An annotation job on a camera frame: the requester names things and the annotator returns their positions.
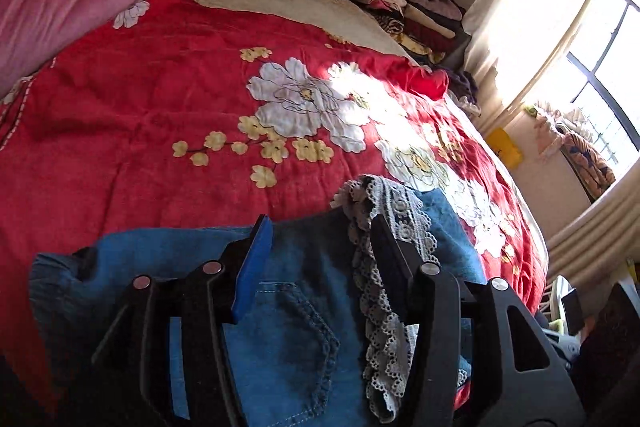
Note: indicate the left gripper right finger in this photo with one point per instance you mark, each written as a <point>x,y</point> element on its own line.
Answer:
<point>481,358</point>

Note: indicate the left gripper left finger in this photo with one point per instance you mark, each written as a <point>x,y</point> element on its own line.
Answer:
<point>250,266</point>

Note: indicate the blue denim pants lace trim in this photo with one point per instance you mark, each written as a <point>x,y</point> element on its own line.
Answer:
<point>319,346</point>

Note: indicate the patterned clothes on windowsill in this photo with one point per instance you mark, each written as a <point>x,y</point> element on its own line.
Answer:
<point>565,133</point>

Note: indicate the yellow paper bag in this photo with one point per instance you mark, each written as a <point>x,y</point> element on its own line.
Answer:
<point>504,148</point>

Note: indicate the dark purple clothes pile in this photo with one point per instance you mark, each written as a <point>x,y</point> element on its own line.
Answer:
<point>463,90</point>

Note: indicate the red floral quilt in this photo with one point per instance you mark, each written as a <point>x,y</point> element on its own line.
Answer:
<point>174,115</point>

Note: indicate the stack of folded clothes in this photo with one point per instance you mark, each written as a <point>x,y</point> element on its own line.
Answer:
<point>430,31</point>

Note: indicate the cream curtain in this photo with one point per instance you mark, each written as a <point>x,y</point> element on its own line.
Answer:
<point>514,43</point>

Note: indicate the beige bed sheet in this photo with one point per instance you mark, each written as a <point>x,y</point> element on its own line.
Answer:
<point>340,18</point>

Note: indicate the white wire rack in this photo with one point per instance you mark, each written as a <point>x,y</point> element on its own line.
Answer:
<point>551,304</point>

